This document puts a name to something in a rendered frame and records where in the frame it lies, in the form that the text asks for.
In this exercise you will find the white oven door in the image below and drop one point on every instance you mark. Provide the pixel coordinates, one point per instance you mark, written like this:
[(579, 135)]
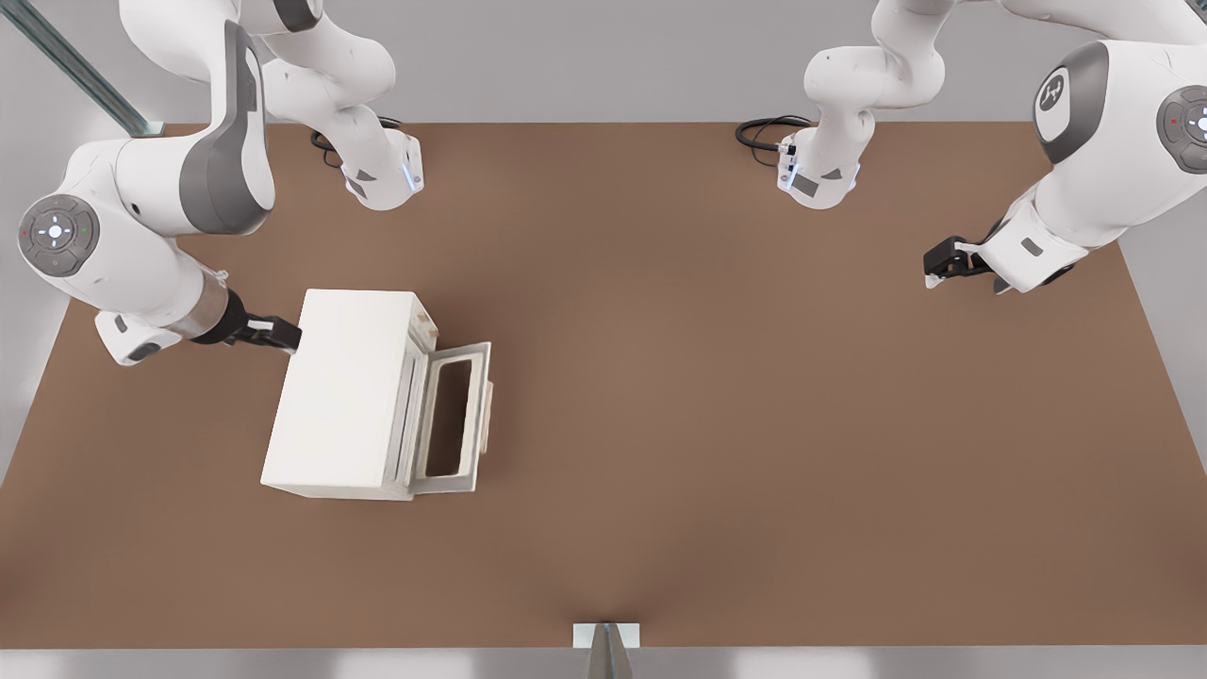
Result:
[(429, 415)]

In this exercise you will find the white oven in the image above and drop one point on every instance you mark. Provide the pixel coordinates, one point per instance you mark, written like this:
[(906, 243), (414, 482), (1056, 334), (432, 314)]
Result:
[(339, 396)]

